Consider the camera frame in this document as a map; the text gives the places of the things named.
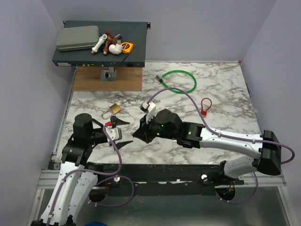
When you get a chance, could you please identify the yellow tape measure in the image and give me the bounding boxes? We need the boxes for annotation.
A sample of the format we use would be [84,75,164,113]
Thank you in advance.
[121,42,135,54]

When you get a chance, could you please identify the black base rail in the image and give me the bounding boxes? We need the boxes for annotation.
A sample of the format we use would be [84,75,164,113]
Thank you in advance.
[89,164,244,202]

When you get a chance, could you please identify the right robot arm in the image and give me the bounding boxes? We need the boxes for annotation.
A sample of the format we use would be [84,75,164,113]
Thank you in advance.
[133,109,281,185]

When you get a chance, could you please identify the red cable lock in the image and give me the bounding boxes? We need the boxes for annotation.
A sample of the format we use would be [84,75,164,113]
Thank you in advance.
[200,97,212,117]

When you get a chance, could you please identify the purple cable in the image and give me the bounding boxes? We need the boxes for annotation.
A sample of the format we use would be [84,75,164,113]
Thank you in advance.
[147,88,295,205]
[46,127,135,226]

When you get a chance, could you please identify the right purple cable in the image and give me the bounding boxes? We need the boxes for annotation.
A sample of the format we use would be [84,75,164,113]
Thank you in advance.
[147,88,295,205]

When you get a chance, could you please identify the grey metal bracket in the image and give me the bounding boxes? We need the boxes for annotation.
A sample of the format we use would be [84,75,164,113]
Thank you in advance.
[100,67,117,82]

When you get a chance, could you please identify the white pipe fitting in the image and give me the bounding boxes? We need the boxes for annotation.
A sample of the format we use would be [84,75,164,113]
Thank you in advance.
[91,34,108,54]

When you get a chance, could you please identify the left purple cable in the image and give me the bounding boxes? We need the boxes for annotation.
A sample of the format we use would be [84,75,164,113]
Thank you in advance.
[46,127,135,226]

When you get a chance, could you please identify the brass padlock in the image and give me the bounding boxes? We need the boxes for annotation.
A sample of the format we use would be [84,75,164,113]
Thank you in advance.
[101,104,121,120]

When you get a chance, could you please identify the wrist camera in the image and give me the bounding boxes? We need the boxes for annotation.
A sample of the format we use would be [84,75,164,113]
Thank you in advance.
[103,122,123,143]
[140,101,156,124]

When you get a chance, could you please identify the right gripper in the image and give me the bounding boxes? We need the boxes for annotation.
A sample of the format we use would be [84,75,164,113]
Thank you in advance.
[133,113,177,145]

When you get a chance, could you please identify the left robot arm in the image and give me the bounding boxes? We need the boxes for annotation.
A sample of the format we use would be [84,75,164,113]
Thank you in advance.
[31,113,128,226]

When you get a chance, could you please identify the brown pipe fitting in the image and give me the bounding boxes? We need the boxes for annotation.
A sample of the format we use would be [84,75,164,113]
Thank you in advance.
[103,30,122,55]

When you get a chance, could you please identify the green cable lock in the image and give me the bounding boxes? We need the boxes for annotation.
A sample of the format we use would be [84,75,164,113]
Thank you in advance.
[156,69,198,94]

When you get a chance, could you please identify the wooden board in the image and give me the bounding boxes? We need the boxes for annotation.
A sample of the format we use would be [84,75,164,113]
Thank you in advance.
[72,67,143,91]

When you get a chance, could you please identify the grey plastic case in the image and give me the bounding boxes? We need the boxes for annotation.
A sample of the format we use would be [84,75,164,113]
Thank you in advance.
[56,25,100,51]

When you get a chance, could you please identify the white elbow fitting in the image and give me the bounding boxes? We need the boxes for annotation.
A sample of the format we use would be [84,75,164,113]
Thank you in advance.
[108,44,123,55]

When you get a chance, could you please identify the dark rack switch box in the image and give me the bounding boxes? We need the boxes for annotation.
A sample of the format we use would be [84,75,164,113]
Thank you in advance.
[52,20,151,68]

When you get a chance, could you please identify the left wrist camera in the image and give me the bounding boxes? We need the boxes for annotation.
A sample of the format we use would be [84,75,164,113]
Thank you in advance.
[103,122,123,143]

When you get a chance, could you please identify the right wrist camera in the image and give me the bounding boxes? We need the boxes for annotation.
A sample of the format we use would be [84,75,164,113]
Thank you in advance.
[140,101,156,124]

